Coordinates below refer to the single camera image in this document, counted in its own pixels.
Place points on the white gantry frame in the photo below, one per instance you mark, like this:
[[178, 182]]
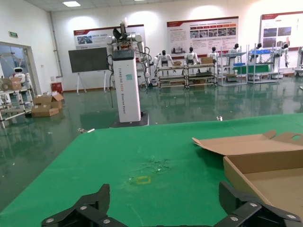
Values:
[[10, 55]]

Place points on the green shelf panel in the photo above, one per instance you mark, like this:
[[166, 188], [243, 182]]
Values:
[[255, 69]]

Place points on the round-headed white service robot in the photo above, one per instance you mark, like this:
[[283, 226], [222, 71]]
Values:
[[20, 78]]

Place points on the red-trimmed information board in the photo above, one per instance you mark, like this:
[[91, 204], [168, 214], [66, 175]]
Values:
[[94, 37], [272, 26], [180, 35]]

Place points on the white tower robot column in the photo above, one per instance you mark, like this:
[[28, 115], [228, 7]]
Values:
[[127, 94]]

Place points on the blue plastic bin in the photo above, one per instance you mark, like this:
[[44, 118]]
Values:
[[239, 64], [260, 50]]

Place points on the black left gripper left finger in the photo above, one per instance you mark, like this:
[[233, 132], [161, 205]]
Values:
[[106, 196]]

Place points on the white pipe rack workbench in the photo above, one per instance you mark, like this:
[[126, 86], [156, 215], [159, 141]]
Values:
[[14, 92]]

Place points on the grey vertical pipe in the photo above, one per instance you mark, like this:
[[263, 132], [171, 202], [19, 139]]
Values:
[[53, 30]]

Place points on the small brown cardboard carton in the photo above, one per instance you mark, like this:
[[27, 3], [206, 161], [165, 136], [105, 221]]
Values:
[[177, 63]]

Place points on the green tablecloth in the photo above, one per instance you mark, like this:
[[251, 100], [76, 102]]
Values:
[[94, 165]]

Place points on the white machine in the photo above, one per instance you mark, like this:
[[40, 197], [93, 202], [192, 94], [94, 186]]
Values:
[[300, 59]]

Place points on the open brown cardboard box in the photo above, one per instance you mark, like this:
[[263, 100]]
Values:
[[272, 165]]

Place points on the tall white shelf rack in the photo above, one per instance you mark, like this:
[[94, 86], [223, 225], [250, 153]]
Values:
[[230, 55], [262, 63]]

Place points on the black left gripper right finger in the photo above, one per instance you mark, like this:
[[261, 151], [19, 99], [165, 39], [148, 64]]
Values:
[[230, 201]]

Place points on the flat mobile robot base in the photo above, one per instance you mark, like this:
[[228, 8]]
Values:
[[144, 118]]

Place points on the black screen on stand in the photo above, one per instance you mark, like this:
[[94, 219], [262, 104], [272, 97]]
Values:
[[87, 59]]

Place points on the open-flapped brown carton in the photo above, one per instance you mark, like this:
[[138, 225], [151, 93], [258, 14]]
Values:
[[56, 102]]

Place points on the metal table clip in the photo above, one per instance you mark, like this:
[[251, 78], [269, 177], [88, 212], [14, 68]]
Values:
[[219, 118], [82, 130]]

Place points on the grey doorway frame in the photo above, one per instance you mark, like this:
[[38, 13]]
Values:
[[29, 63]]

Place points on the ceiling light panel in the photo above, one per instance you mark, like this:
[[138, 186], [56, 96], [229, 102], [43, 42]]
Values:
[[70, 3]]

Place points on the green exit sign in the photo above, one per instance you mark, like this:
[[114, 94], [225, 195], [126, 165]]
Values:
[[13, 34]]

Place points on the low pipe roller rack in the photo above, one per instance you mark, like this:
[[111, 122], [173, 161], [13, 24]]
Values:
[[198, 76], [170, 68]]

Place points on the black-headed white humanoid robot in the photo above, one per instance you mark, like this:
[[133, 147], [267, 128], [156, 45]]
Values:
[[285, 50], [259, 46], [213, 55], [234, 50], [191, 56], [163, 59]]

